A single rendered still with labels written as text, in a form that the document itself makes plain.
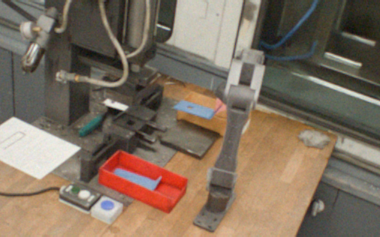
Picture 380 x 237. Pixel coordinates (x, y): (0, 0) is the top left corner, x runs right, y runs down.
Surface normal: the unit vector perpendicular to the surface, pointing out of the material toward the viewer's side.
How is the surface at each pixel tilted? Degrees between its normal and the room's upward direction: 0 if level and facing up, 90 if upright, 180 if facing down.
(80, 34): 90
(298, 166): 0
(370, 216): 90
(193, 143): 0
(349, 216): 90
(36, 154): 1
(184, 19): 90
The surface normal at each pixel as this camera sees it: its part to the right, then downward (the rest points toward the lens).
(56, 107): -0.43, 0.44
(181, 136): 0.13, -0.83
